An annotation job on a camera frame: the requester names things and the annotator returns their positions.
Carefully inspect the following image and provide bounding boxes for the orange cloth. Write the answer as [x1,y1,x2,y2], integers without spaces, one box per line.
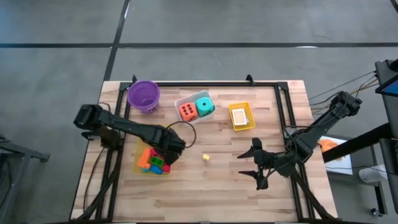
[317,139,343,162]

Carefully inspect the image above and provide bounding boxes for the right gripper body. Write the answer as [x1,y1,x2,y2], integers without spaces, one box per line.
[251,137,280,191]

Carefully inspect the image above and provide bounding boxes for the orange foam dice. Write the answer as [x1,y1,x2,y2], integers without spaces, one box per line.
[179,101,199,123]

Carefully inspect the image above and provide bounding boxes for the long orange toy block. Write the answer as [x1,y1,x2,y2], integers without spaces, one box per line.
[137,147,152,170]

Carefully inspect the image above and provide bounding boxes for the grey metal stand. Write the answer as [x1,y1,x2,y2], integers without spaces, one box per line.
[0,133,50,224]

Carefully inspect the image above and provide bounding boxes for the blue screen monitor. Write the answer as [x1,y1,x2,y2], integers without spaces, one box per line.
[375,79,398,97]

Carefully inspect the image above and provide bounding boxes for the white tray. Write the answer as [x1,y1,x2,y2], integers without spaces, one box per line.
[319,136,354,176]

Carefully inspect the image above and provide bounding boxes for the purple monster face bucket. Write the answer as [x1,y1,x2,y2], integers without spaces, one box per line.
[127,80,162,114]

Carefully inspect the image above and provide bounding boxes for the white card box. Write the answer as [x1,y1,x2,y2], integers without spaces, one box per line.
[232,108,248,126]

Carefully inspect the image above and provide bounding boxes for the teal foam dice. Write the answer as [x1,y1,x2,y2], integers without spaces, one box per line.
[195,96,216,118]

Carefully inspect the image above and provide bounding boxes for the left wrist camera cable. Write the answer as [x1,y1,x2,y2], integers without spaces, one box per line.
[166,120,198,149]

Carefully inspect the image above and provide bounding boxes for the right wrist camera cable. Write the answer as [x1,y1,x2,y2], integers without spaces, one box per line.
[264,124,308,184]

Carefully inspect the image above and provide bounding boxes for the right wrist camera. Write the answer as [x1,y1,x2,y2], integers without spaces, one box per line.
[273,154,297,179]

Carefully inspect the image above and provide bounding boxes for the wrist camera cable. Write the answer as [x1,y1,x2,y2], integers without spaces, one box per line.
[166,120,198,149]
[264,124,308,184]

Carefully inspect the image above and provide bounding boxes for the black stand beam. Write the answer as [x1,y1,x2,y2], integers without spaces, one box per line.
[322,123,396,163]

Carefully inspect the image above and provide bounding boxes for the yellow plastic basket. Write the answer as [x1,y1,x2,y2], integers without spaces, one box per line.
[228,101,257,132]

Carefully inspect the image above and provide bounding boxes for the yellow translucent container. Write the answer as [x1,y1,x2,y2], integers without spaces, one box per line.
[132,136,172,177]

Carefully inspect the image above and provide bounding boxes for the white plastic bin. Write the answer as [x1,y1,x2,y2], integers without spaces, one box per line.
[174,90,217,126]

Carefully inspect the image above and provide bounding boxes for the grey equipment cart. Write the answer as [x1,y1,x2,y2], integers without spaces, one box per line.
[374,58,398,215]

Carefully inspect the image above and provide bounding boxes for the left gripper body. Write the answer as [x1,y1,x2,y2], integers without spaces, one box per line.
[155,126,187,156]

